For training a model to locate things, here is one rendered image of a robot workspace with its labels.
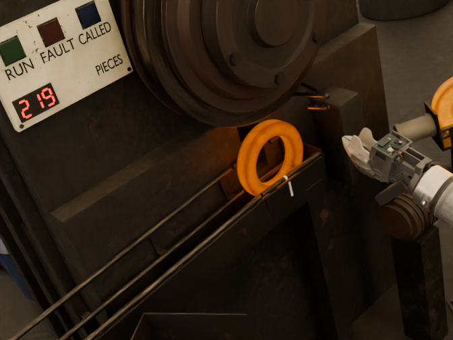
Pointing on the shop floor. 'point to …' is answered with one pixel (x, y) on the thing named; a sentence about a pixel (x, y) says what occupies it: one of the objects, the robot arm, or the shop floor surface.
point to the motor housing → (417, 266)
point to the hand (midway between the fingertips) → (347, 142)
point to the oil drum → (398, 8)
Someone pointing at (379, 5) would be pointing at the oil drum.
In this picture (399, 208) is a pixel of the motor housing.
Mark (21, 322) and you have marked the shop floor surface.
